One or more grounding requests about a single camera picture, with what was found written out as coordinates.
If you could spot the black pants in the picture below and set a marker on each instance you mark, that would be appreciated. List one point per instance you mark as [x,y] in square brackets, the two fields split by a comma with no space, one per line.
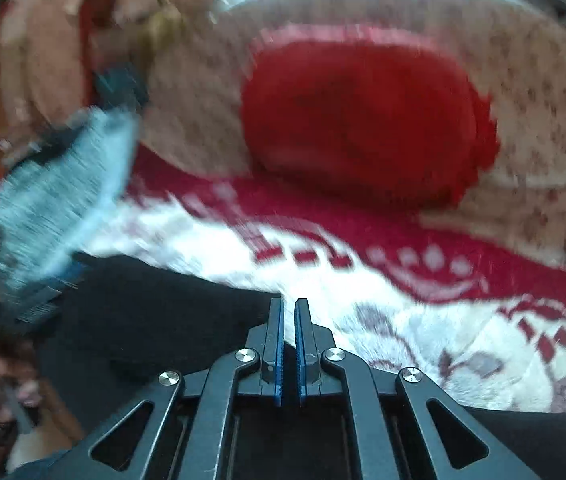
[138,320]

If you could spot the grey fluffy towel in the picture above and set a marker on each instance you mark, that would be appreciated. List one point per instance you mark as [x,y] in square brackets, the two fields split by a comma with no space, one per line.
[63,195]

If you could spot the red and white fleece blanket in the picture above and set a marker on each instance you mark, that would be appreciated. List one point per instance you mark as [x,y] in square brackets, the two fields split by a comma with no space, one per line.
[363,300]

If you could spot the red round ruffled cushion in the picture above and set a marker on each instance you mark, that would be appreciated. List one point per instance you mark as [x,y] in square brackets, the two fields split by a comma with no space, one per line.
[363,120]

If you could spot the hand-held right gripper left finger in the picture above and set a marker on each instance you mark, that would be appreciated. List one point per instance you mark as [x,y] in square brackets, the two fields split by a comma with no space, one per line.
[277,360]

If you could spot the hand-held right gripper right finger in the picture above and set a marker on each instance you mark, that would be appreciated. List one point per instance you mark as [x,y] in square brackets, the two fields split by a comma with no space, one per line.
[303,360]

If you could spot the pink cloth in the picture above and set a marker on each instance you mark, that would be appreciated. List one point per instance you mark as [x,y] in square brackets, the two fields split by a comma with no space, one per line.
[43,70]

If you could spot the pink floral pillow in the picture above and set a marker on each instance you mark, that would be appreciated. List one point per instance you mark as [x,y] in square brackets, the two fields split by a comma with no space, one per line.
[538,125]

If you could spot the teal cloth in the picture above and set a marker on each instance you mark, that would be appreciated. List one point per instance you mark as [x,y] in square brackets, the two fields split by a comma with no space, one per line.
[120,85]

